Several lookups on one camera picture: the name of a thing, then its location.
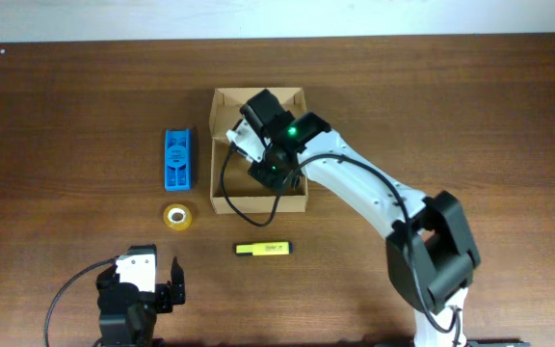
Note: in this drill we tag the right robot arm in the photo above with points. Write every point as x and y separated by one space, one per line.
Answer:
430 250

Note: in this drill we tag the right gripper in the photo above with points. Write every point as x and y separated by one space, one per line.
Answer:
271 178

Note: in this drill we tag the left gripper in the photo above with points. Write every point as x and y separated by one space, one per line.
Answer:
164 292

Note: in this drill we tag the brown cardboard box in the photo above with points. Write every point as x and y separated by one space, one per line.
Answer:
249 196

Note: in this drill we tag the blue plastic case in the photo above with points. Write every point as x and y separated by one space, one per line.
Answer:
177 160

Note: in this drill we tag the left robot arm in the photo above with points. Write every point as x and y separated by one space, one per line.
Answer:
133 329

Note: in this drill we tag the yellow clear tape roll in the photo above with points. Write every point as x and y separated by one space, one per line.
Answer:
177 217

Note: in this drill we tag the yellow highlighter pen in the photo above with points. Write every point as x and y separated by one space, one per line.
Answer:
264 249

